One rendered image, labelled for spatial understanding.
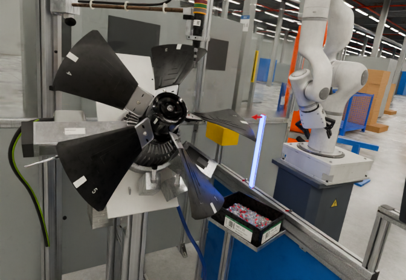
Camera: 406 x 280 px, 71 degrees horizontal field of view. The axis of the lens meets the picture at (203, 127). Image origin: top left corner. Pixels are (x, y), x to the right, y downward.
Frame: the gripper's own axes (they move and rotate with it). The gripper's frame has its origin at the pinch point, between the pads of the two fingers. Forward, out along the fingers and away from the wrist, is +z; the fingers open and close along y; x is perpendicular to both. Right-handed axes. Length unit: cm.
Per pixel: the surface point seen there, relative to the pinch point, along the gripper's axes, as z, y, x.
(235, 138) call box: -6.7, 37.0, 8.4
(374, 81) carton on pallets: 348, 84, -661
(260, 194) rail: 5.5, 18.1, 31.9
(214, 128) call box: -13.9, 45.7, 9.2
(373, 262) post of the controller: 5, -25, 52
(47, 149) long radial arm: -56, 53, 74
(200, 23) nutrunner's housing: -67, 16, 24
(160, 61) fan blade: -59, 40, 25
